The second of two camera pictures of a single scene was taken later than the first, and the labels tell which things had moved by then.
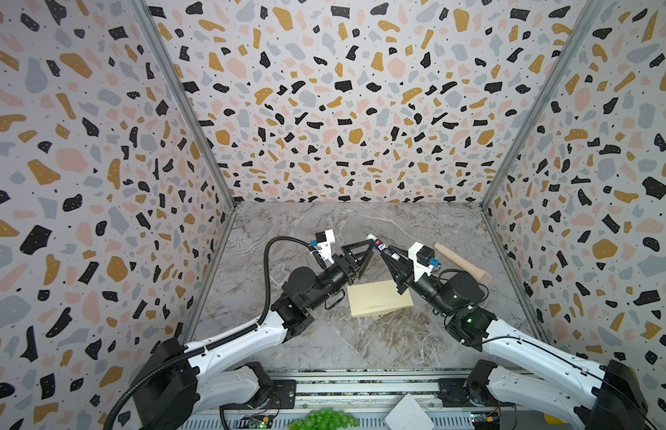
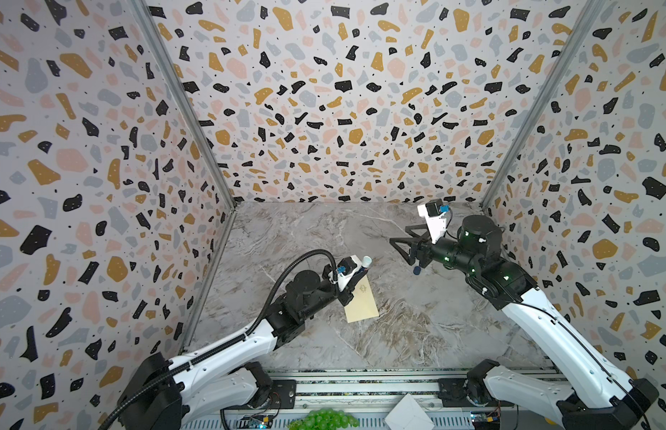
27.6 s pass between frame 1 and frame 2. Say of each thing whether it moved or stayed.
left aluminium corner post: stayed
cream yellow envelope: moved
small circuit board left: stayed
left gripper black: moved
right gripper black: moved
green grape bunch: stayed
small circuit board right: stayed
